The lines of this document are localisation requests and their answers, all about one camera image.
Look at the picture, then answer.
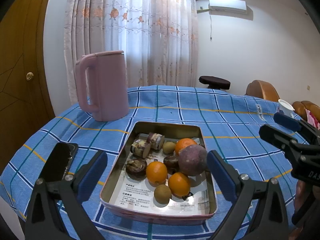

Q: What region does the brown wooden chair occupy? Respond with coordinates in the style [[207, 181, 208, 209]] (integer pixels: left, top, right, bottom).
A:
[[246, 80, 280, 102]]

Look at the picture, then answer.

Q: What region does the purple round fruit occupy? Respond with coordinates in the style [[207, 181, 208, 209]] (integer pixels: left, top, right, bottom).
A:
[[178, 145, 207, 176]]

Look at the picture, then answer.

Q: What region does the right hand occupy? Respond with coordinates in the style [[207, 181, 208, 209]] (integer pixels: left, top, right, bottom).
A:
[[289, 180, 320, 240]]

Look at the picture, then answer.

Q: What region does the white paper sheet in tin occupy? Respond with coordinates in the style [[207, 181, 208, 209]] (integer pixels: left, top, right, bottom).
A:
[[100, 133, 215, 218]]

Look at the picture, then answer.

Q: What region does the blue plaid tablecloth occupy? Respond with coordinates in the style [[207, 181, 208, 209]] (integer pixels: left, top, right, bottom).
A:
[[0, 85, 320, 240]]

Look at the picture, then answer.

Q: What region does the small orange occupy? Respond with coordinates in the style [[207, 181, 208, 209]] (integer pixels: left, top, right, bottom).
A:
[[168, 172, 191, 197], [146, 161, 168, 185]]

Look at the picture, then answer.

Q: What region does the white blue floral mug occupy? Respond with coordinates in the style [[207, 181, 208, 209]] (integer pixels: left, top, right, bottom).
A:
[[276, 99, 295, 118]]

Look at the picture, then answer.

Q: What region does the dark round stool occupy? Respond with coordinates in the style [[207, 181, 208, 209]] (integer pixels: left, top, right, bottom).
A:
[[199, 76, 231, 90]]

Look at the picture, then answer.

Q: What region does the dark chestnut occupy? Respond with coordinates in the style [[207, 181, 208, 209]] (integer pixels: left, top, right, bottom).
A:
[[126, 159, 147, 180], [163, 155, 180, 174]]

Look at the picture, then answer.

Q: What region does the small orange front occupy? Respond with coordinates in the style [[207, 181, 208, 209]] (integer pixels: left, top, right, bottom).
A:
[[168, 172, 191, 197]]

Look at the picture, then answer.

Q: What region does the pink floral curtain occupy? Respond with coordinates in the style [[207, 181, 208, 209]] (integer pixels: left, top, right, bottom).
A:
[[64, 0, 199, 103]]

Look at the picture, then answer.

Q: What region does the pink metal tin box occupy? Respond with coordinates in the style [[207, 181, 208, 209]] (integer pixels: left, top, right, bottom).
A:
[[100, 121, 217, 225]]

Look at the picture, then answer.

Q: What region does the white air conditioner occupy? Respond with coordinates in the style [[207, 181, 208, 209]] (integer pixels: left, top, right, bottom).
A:
[[197, 0, 247, 14]]

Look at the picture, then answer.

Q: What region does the pink floral cushion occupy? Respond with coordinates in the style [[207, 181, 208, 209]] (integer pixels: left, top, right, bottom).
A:
[[305, 109, 320, 130]]

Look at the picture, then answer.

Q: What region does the large orange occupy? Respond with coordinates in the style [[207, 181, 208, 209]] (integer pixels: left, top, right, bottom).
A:
[[175, 138, 197, 156]]

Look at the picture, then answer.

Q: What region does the pink electric kettle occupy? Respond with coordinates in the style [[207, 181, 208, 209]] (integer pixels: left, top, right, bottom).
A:
[[75, 50, 129, 122]]

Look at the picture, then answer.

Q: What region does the black smartphone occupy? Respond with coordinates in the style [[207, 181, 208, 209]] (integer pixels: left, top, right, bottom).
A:
[[39, 142, 78, 182]]

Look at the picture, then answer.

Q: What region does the brass door knob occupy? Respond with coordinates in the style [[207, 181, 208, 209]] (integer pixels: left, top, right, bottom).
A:
[[26, 72, 34, 81]]

